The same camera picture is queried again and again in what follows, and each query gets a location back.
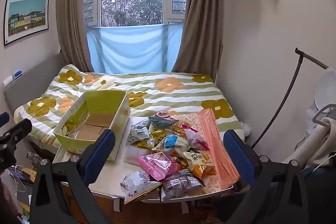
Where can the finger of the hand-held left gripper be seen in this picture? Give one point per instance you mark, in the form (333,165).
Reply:
(18,130)
(3,119)

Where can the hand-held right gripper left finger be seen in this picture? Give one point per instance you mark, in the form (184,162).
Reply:
(99,155)

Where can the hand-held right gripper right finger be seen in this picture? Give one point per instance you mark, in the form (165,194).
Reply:
(239,155)

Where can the plain white soft packet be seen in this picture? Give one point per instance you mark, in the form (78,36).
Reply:
(132,154)

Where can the green cardboard box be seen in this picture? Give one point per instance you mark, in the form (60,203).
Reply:
(105,100)

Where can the pile of snack packets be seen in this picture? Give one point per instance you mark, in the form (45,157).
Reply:
(157,166)

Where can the white blue breadstick packet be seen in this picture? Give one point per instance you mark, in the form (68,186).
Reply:
(173,142)

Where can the white low table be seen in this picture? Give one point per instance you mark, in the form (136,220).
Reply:
(113,176)

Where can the clear plastic bottle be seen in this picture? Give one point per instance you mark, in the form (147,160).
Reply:
(32,158)

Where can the small white crumpled cloth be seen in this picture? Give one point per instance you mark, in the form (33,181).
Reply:
(246,129)

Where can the pink patterned zip bag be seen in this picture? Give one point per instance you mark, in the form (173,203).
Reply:
(210,134)

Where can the white small roll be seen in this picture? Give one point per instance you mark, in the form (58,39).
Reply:
(8,81)

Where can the blue white small case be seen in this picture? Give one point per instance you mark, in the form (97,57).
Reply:
(17,74)

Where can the grey bed headboard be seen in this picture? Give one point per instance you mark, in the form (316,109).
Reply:
(34,77)

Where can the floral striped quilt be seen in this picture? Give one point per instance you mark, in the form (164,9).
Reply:
(170,98)

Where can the white clothes hanger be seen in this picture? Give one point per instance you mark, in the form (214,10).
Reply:
(321,112)

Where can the black curved rack pole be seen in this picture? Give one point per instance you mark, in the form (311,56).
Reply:
(295,74)

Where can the framed houses picture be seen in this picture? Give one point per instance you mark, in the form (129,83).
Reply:
(26,19)

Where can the white hanging clothes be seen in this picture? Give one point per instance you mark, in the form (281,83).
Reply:
(325,90)

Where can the light blue cloth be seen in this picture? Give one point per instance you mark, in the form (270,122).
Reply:
(131,48)

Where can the brown curtain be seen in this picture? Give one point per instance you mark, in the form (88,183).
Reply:
(202,29)
(71,16)

